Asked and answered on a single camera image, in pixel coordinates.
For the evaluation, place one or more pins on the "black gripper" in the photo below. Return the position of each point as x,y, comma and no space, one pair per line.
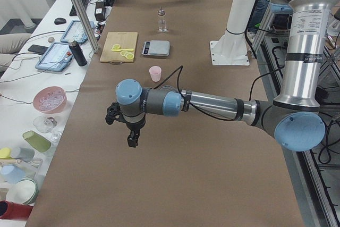
133,126

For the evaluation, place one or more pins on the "pink plastic cup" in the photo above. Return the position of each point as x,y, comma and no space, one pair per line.
155,73

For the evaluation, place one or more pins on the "glass sauce dispenser bottle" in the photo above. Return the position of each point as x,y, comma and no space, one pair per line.
162,25

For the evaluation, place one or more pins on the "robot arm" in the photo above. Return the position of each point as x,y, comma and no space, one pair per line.
292,117

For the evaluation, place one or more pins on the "green plastic cup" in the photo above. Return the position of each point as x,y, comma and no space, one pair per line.
38,142

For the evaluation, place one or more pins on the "grey digital kitchen scale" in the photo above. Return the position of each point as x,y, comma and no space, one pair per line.
158,48

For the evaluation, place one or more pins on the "grey cup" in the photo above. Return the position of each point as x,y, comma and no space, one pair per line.
25,154

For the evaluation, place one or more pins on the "light blue cup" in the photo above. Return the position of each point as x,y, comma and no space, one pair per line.
12,173

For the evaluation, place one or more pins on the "yellow cup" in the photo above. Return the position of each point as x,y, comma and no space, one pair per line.
5,153

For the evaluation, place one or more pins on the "red cup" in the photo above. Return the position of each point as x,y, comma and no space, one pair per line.
14,211

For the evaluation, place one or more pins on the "yellow plastic knife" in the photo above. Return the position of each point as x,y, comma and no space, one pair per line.
120,50

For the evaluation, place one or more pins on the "clear wine glass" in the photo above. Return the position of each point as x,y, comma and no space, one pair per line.
46,125

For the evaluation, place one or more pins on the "pink bowl with ice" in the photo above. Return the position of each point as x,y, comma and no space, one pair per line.
50,100

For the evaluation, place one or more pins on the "wooden cutting board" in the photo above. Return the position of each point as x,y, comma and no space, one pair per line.
119,40

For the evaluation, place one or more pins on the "black water bottle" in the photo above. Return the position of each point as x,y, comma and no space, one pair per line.
77,52

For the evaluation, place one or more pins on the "near blue teach pendant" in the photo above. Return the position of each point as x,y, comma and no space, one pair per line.
56,58

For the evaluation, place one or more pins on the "blue teach pendant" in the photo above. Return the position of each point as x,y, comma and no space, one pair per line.
74,31
56,58

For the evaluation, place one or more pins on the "white green-rimmed bowl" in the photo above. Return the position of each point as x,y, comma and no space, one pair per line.
24,192

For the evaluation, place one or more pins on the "far blue teach pendant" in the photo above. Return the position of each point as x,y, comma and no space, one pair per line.
74,31

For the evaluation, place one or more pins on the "black smartphone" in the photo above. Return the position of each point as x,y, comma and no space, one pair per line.
38,49

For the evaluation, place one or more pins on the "black power adapter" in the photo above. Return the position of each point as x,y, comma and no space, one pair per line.
100,11

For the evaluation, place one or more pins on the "black computer mouse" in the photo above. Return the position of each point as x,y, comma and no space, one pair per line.
59,21

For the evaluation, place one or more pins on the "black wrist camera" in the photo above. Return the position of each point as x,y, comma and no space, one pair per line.
114,114

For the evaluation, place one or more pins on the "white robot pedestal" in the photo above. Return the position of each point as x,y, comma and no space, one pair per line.
231,48

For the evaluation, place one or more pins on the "aluminium frame post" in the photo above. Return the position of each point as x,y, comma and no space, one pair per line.
81,12

